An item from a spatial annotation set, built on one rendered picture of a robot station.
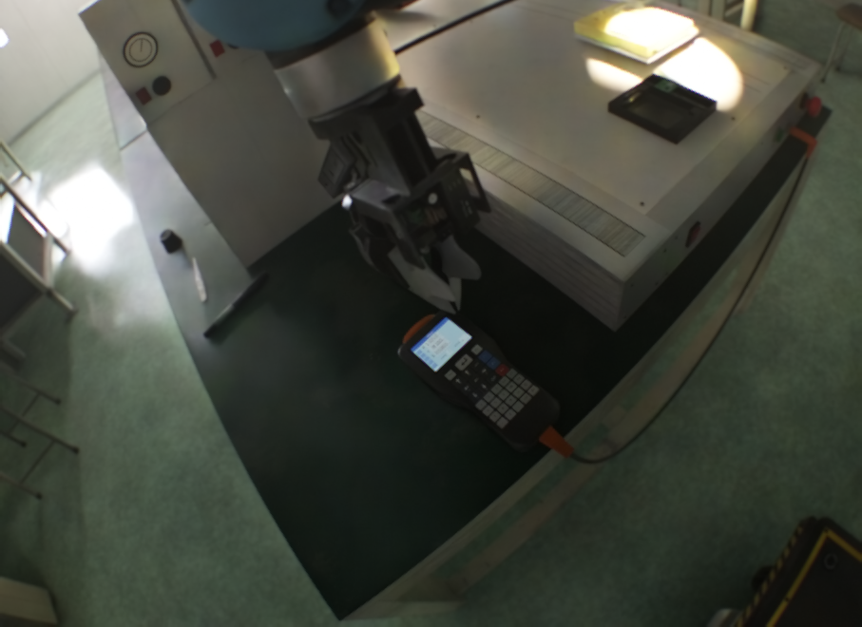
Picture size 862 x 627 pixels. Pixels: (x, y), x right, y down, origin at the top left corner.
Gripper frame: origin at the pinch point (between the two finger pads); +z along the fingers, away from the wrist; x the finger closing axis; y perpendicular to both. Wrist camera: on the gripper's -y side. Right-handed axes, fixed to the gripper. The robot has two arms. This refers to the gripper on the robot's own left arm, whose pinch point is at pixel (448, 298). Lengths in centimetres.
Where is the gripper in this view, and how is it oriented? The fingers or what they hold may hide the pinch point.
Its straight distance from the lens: 44.5
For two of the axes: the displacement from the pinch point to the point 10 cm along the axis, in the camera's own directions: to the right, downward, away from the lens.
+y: 5.9, 3.5, -7.3
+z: 3.7, 6.8, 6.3
